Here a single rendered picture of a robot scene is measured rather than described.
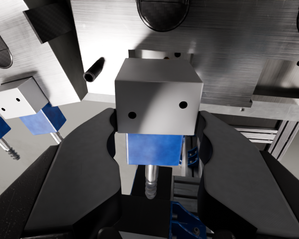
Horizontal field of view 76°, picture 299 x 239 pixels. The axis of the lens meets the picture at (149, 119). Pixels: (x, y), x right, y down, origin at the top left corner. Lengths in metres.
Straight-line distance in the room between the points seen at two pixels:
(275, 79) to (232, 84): 0.05
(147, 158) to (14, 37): 0.19
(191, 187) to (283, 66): 0.44
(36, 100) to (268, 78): 0.25
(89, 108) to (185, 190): 1.00
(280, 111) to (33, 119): 0.34
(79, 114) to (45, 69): 1.24
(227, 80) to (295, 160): 1.58
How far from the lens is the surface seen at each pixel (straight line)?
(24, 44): 0.26
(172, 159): 0.16
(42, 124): 0.29
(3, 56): 0.29
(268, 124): 1.15
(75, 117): 1.52
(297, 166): 1.79
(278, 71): 0.22
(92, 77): 0.17
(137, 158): 0.15
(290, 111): 0.33
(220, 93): 0.18
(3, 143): 0.39
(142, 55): 0.20
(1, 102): 0.28
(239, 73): 0.18
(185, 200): 0.57
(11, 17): 0.25
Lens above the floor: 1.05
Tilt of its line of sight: 52 degrees down
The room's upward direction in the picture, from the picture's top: 166 degrees counter-clockwise
